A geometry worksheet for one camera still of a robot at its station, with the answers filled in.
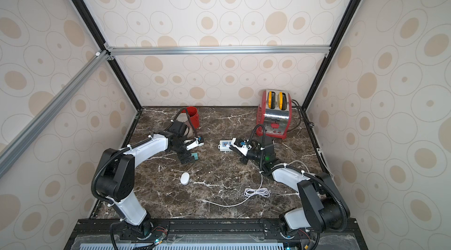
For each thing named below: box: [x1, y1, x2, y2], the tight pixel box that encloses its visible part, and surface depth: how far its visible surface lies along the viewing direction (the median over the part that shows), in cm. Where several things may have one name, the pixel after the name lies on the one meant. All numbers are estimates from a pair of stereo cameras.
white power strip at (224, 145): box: [217, 139, 233, 152], surface depth 101 cm
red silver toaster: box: [256, 89, 292, 140], surface depth 97 cm
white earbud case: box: [180, 171, 190, 185], surface depth 89 cm
